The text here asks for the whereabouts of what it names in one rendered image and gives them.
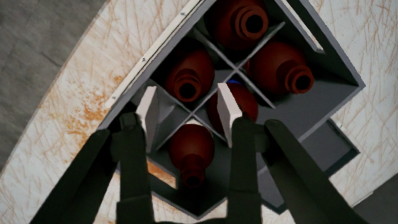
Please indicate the dark grey rectangular tray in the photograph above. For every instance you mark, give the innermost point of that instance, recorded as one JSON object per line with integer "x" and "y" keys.
{"x": 328, "y": 149}

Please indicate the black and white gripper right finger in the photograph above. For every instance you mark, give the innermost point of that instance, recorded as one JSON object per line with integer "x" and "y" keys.
{"x": 309, "y": 195}

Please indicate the dark grey crate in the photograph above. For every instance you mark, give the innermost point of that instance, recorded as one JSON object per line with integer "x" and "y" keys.
{"x": 302, "y": 114}

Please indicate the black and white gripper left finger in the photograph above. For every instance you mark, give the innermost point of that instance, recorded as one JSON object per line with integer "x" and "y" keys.
{"x": 77, "y": 196}

